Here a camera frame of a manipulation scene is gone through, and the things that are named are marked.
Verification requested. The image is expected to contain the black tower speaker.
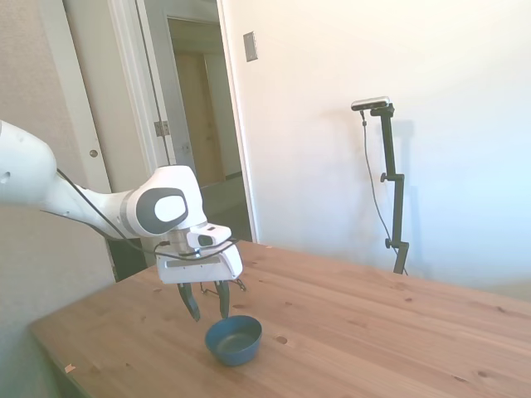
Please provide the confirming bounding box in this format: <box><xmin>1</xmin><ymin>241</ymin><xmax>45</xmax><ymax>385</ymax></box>
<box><xmin>108</xmin><ymin>238</ymin><xmax>147</xmax><ymax>283</ymax></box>

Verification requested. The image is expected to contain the wooden hallway door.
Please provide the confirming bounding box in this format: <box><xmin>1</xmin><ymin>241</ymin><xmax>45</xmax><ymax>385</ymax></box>
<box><xmin>173</xmin><ymin>53</ymin><xmax>227</xmax><ymax>187</ymax></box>

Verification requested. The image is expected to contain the black camera stand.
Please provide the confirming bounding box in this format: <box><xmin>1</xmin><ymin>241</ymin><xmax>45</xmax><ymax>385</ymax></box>
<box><xmin>370</xmin><ymin>104</ymin><xmax>411</xmax><ymax>275</ymax></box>

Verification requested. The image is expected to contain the grey wall switch plate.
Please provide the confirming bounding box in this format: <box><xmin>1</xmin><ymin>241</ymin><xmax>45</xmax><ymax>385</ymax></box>
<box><xmin>242</xmin><ymin>31</ymin><xmax>260</xmax><ymax>63</ymax></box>

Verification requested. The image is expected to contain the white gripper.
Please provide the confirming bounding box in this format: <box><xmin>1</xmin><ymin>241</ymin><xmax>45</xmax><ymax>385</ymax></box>
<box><xmin>156</xmin><ymin>243</ymin><xmax>244</xmax><ymax>323</ymax></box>

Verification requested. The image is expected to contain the white closet door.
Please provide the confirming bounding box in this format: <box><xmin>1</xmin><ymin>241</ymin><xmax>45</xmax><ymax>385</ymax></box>
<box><xmin>64</xmin><ymin>0</ymin><xmax>125</xmax><ymax>194</ymax></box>

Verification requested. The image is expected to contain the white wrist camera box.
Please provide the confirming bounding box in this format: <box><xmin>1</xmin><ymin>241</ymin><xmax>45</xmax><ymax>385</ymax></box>
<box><xmin>185</xmin><ymin>225</ymin><xmax>232</xmax><ymax>250</ymax></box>

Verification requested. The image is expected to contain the open grey white door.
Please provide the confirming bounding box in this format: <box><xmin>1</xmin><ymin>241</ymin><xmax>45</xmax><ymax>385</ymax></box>
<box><xmin>136</xmin><ymin>0</ymin><xmax>205</xmax><ymax>227</ymax></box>

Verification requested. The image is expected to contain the silver black stereo camera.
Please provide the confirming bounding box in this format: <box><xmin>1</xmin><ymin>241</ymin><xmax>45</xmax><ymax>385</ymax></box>
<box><xmin>351</xmin><ymin>95</ymin><xmax>392</xmax><ymax>112</ymax></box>

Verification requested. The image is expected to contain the blue bowl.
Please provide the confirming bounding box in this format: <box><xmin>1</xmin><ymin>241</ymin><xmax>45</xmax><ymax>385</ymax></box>
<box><xmin>204</xmin><ymin>314</ymin><xmax>263</xmax><ymax>367</ymax></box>

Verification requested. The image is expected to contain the black wire dish rack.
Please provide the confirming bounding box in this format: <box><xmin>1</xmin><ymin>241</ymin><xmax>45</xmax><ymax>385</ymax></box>
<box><xmin>198</xmin><ymin>278</ymin><xmax>249</xmax><ymax>298</ymax></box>

